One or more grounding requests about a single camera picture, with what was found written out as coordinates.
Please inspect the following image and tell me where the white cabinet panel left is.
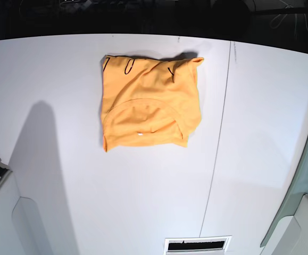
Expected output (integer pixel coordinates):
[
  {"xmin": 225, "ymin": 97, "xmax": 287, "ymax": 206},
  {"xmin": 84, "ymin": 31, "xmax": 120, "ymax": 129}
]
[{"xmin": 0, "ymin": 171, "xmax": 82, "ymax": 255}]

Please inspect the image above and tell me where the white floor vent grille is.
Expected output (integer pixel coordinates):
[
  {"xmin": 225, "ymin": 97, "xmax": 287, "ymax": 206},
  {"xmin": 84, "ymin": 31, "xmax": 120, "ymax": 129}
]
[{"xmin": 163, "ymin": 235, "xmax": 232, "ymax": 255}]

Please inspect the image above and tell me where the yellow t-shirt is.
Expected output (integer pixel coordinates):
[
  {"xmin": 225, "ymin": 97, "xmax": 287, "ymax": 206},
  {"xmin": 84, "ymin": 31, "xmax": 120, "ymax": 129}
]
[{"xmin": 101, "ymin": 56, "xmax": 204, "ymax": 152}]

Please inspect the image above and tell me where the white cabinet panel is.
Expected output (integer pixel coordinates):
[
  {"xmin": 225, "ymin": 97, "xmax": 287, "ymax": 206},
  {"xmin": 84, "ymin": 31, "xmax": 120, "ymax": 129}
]
[
  {"xmin": 0, "ymin": 171, "xmax": 82, "ymax": 255},
  {"xmin": 261, "ymin": 194, "xmax": 308, "ymax": 255}
]

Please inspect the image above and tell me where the white cabinet panel right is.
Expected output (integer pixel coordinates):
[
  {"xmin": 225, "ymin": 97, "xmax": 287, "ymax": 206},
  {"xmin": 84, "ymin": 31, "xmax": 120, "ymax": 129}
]
[{"xmin": 261, "ymin": 194, "xmax": 308, "ymax": 255}]

